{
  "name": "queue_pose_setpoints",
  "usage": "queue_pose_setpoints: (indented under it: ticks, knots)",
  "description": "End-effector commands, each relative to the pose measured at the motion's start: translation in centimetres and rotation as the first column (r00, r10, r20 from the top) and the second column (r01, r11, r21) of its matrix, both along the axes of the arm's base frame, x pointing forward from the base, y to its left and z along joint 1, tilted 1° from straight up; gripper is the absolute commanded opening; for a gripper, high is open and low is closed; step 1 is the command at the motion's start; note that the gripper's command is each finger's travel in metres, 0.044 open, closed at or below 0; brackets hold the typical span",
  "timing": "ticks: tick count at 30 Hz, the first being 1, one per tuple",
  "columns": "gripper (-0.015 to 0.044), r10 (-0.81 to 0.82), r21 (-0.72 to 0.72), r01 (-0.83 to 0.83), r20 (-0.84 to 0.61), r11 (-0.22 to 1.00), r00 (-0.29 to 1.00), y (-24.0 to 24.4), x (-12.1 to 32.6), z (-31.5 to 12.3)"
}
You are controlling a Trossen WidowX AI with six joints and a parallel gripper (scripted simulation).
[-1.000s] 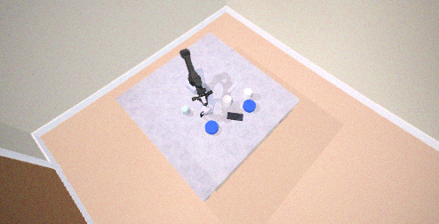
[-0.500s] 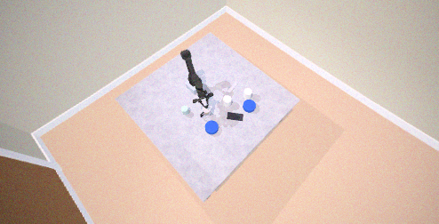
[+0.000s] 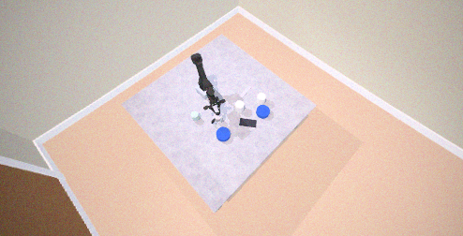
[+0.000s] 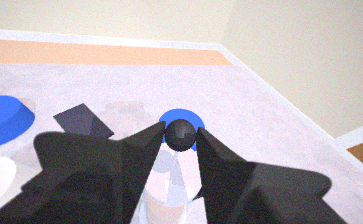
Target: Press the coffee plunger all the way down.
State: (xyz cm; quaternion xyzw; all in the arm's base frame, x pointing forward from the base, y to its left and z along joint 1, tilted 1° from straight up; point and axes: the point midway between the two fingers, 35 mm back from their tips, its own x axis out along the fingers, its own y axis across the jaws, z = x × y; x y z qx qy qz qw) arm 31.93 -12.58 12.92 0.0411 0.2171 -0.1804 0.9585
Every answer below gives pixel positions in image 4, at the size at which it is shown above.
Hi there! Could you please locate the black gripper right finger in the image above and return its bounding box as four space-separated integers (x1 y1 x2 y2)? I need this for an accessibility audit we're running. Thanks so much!
196 126 332 224

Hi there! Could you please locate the blue cylinder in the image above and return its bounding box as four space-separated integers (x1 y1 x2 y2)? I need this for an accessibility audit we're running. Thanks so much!
0 96 35 145
159 109 205 151

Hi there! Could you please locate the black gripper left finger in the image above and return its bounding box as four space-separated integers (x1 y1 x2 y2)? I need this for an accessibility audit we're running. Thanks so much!
33 120 166 224

